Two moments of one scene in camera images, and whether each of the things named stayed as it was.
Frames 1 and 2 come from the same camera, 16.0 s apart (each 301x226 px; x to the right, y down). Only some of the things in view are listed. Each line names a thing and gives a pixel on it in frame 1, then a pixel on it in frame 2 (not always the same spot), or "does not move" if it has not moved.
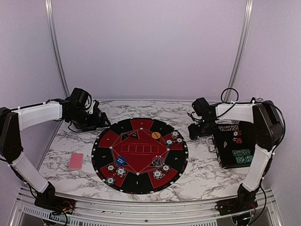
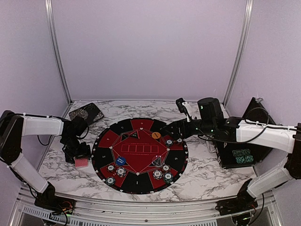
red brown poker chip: [110, 167] does not move
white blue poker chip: [157, 174] does not move
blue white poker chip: [169, 142] does not move
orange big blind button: [156, 135] does not move
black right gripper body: [203, 129] to [206, 128]
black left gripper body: [85, 121] to [75, 149]
